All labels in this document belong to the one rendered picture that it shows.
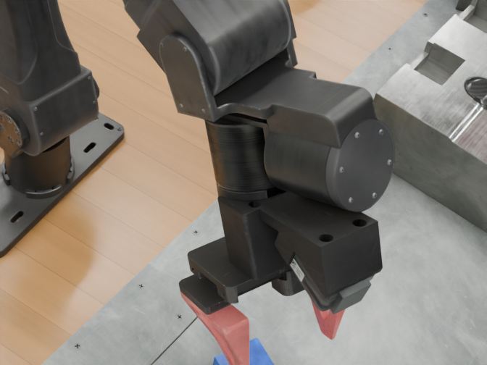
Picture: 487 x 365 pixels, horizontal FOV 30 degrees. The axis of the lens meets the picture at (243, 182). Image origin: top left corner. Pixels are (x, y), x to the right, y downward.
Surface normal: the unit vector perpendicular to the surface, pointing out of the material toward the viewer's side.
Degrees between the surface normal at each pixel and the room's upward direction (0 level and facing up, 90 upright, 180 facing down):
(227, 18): 22
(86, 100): 76
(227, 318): 30
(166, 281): 0
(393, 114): 90
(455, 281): 0
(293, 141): 50
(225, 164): 82
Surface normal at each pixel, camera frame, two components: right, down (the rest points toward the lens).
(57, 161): 0.72, 0.59
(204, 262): -0.15, -0.89
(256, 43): 0.69, 0.24
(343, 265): 0.51, 0.30
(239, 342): 0.52, 0.61
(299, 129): -0.68, 0.51
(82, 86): 0.73, 0.43
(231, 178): -0.50, 0.44
